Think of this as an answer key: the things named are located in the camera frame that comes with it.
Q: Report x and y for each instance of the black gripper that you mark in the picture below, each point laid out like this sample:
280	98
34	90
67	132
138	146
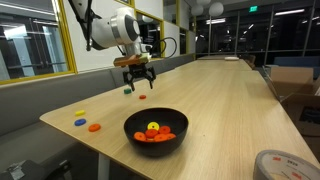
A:
138	71

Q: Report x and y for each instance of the yellow block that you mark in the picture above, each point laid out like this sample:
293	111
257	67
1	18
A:
80	112

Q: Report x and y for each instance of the black bowl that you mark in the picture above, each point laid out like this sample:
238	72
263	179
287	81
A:
156	150

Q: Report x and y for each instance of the green cube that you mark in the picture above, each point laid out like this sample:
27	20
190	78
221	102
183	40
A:
127	91

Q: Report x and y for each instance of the wooden table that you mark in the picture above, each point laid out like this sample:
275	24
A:
216	64

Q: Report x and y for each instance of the white pendant lamp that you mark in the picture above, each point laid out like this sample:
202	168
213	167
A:
216	9
197	10

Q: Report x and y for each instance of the grey bench seat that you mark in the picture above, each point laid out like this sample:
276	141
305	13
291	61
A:
50	96

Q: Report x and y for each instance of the wooden chair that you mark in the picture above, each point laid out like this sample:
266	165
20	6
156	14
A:
250	60

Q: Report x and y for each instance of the green exit sign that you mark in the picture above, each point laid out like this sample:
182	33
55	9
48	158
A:
253	8

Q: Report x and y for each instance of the cardboard box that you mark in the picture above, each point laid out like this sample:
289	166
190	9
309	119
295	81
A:
301	113
290	81

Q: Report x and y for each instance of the blue sofa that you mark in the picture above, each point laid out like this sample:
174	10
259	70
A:
296	65

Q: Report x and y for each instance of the ceiling light strip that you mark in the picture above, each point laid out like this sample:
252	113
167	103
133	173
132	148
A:
289	12

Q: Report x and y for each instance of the wrist camera on wooden mount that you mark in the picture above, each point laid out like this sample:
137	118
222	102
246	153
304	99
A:
128	61

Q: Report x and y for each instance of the black clamp mount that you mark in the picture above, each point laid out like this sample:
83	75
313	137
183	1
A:
26	171

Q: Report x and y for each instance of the grey duct tape roll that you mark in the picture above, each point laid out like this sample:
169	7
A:
260	166

